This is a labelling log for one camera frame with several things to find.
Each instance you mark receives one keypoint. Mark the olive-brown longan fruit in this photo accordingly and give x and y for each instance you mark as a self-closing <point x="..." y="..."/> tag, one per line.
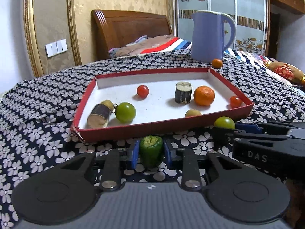
<point x="108" y="104"/>

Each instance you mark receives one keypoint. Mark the red shallow tray box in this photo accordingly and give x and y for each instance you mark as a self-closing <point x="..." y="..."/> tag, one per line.
<point x="158" y="112"/>

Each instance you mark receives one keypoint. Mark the dark sugarcane piece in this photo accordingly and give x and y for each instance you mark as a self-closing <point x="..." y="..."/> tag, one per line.
<point x="183" y="92"/>
<point x="99" y="116"/>

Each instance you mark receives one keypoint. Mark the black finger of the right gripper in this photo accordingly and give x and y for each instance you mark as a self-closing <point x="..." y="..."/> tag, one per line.
<point x="269" y="133"/>

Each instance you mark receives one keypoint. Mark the wooden bed headboard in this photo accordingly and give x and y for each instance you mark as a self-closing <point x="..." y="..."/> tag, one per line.
<point x="117" y="28"/>

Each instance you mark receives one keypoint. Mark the gold picture frame moulding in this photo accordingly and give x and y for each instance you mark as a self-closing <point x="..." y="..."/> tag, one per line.
<point x="47" y="21"/>

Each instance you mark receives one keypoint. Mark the orange mandarin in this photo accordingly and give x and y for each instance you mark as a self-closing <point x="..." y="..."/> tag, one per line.
<point x="204" y="96"/>

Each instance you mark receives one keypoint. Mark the red gold embroidered pillow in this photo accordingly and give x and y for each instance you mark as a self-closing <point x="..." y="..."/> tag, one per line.
<point x="287" y="71"/>

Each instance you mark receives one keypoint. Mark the white wall switch panel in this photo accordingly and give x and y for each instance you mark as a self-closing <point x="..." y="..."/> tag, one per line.
<point x="55" y="48"/>

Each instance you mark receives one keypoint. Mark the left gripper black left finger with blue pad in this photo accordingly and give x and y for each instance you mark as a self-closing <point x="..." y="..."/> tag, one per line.
<point x="116" y="161"/>

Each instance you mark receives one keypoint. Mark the green pepper piece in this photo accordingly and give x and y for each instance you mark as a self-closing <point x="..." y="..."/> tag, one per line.
<point x="151" y="151"/>

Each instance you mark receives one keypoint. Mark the small orange behind tray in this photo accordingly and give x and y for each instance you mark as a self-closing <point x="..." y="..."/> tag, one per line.
<point x="217" y="63"/>

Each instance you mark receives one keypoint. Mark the large green tomato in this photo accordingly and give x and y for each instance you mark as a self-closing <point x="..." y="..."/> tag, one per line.
<point x="224" y="122"/>

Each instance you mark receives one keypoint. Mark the striped folded blanket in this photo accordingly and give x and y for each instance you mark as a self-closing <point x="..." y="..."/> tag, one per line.
<point x="146" y="45"/>

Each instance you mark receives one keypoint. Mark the green tomato with stem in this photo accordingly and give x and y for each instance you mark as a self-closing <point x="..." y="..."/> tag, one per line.
<point x="125" y="112"/>

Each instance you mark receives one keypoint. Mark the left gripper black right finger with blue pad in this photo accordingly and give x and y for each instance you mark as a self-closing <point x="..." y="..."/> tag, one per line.
<point x="183" y="159"/>

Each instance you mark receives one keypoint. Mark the floral black white tablecloth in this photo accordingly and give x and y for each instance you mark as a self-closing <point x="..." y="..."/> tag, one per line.
<point x="36" y="115"/>

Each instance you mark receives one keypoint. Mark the yellow-brown longan fruit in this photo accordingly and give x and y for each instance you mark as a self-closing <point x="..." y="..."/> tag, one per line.
<point x="192" y="112"/>

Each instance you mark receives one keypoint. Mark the small red cherry tomato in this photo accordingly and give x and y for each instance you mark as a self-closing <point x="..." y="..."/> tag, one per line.
<point x="235" y="102"/>

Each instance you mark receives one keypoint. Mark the blue plastic pitcher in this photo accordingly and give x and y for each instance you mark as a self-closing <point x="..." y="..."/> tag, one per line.
<point x="208" y="35"/>

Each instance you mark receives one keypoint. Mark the glass sliding wardrobe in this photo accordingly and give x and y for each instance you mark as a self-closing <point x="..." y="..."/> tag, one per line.
<point x="250" y="16"/>

